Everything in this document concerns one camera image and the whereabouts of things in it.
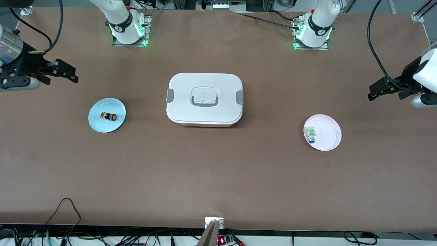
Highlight light blue round plate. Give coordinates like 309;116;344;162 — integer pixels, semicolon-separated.
88;98;126;133

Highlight pink round plate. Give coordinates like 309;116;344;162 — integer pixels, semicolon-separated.
304;114;342;151

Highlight white lunch box grey latches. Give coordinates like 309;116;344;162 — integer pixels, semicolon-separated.
166;72;244;128

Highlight red LED display module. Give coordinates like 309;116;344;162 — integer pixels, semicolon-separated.
217;234;237;246

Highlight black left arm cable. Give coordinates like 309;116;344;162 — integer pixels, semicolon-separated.
367;0;415;93

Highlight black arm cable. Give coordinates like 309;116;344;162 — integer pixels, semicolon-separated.
10;0;64;55
367;0;415;93

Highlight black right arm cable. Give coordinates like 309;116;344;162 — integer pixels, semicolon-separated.
10;0;64;55

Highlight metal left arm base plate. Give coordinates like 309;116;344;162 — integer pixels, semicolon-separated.
292;17;329;51

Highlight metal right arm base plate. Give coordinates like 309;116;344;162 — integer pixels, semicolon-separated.
113;14;153;47

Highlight black braided cable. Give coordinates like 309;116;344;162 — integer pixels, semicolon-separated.
239;12;301;29

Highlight thin black looped cable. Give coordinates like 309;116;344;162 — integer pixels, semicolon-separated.
44;197;82;236

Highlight black coiled floor cable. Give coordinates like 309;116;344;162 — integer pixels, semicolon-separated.
343;231;378;246

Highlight silver table edge bracket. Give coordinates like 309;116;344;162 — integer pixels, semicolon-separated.
205;217;224;229

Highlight grey camera mount bar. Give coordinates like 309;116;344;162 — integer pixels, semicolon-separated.
197;220;221;246

